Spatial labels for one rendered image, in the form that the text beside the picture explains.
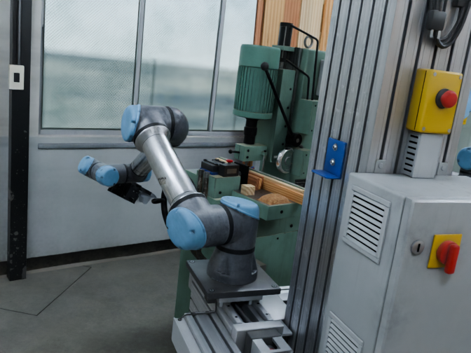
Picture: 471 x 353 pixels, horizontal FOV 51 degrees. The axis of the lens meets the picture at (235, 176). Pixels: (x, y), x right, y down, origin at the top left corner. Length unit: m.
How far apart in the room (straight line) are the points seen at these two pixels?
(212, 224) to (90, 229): 2.15
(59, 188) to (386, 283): 2.53
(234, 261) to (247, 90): 0.94
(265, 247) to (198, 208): 0.90
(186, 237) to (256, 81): 1.01
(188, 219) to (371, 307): 0.51
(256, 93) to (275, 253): 0.71
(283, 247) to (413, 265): 1.33
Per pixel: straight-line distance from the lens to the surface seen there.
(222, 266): 1.44
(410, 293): 1.02
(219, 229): 1.34
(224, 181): 2.05
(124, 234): 3.53
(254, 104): 2.15
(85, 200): 3.33
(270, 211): 1.95
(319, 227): 1.28
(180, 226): 1.32
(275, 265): 2.28
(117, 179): 1.90
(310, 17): 3.99
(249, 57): 2.14
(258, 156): 2.26
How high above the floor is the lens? 1.44
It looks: 13 degrees down
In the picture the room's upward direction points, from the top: 7 degrees clockwise
